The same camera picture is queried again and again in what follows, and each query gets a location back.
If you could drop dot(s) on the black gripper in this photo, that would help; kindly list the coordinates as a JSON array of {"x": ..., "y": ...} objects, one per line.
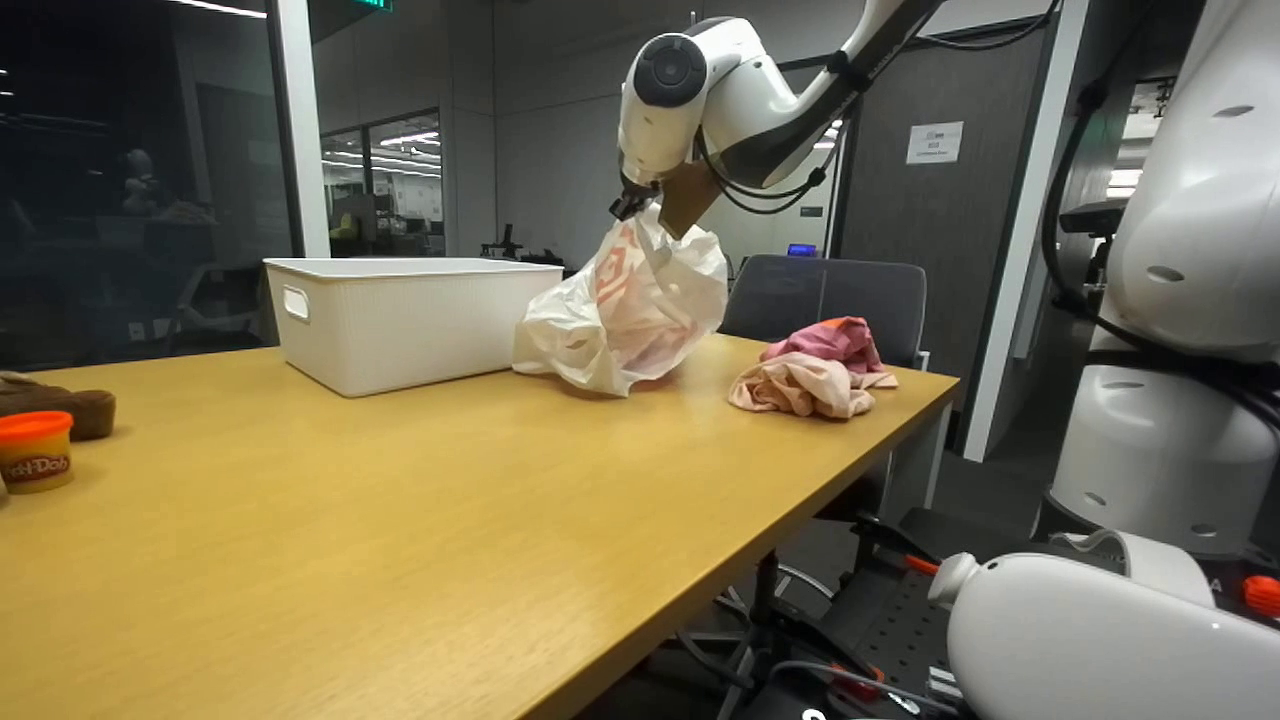
[{"x": 628, "y": 200}]

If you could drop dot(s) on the white plastic bag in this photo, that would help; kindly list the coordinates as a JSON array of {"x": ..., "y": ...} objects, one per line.
[{"x": 628, "y": 312}]

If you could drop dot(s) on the light pink shirt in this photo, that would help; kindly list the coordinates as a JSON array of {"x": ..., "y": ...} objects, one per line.
[{"x": 810, "y": 384}]

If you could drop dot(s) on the magenta pink shirt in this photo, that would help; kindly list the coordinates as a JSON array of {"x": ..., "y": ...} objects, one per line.
[{"x": 843, "y": 338}]

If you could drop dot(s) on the white foreground robot link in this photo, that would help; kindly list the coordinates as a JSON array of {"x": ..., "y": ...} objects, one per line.
[{"x": 1049, "y": 639}]

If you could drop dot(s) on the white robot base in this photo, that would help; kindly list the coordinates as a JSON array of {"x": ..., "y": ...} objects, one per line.
[{"x": 1175, "y": 423}]

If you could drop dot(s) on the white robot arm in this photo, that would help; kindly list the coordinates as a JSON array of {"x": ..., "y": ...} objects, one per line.
[{"x": 710, "y": 94}]

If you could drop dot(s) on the grey office chair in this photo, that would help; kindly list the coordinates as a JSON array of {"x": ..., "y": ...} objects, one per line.
[{"x": 781, "y": 293}]

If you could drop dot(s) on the white plastic storage bin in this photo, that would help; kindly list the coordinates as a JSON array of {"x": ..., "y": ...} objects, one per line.
[{"x": 392, "y": 323}]

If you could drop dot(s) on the paper sign on door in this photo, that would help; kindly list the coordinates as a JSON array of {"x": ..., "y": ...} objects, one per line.
[{"x": 932, "y": 141}]

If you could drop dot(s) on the orange play dough tub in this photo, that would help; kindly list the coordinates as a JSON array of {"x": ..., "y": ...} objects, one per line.
[{"x": 35, "y": 448}]

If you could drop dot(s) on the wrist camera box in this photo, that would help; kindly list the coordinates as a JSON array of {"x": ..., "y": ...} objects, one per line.
[{"x": 687, "y": 194}]

